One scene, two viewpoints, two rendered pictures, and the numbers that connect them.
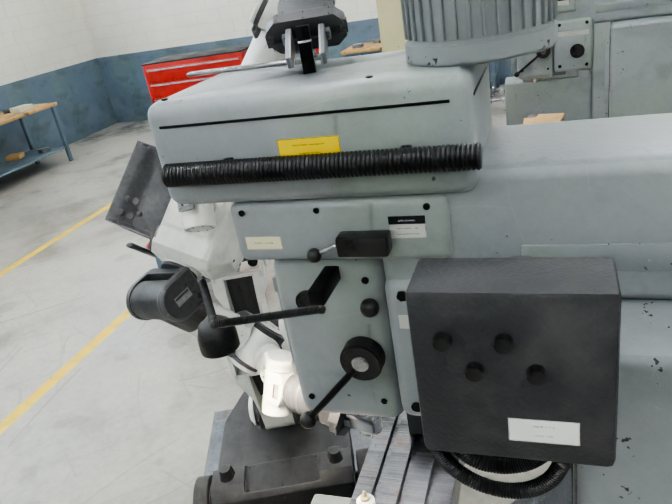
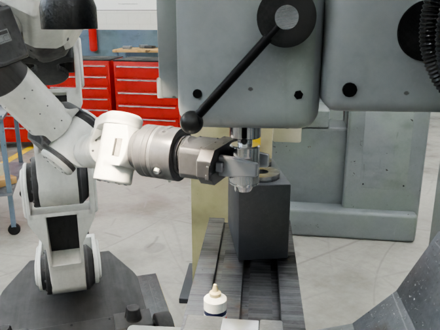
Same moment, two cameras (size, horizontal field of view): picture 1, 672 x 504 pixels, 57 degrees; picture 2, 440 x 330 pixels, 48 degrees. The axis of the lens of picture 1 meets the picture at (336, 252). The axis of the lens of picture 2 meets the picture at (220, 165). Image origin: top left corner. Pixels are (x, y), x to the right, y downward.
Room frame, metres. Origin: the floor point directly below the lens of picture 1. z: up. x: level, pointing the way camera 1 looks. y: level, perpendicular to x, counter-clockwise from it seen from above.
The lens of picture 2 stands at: (0.26, 0.25, 1.46)
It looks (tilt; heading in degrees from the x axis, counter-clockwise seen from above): 17 degrees down; 343
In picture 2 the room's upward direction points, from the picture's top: straight up
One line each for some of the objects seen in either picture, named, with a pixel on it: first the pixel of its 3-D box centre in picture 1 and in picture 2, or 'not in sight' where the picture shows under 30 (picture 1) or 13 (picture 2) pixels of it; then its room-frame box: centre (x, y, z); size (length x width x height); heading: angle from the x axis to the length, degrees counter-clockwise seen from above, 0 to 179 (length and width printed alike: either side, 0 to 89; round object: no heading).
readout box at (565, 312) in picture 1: (512, 362); not in sight; (0.54, -0.16, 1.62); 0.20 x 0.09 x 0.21; 68
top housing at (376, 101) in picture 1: (327, 122); not in sight; (0.96, -0.02, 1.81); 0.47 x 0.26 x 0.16; 68
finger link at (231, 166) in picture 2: (359, 425); (236, 168); (0.94, 0.01, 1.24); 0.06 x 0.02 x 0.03; 50
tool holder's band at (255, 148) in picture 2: not in sight; (245, 146); (0.96, -0.01, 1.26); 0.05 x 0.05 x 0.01
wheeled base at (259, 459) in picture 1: (283, 422); (70, 291); (1.79, 0.29, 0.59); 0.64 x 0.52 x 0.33; 0
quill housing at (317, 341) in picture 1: (353, 312); (250, 6); (0.96, -0.01, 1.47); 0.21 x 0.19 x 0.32; 158
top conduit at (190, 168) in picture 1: (310, 165); not in sight; (0.81, 0.01, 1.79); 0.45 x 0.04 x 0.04; 68
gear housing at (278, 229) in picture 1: (356, 201); not in sight; (0.95, -0.05, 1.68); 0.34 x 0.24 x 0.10; 68
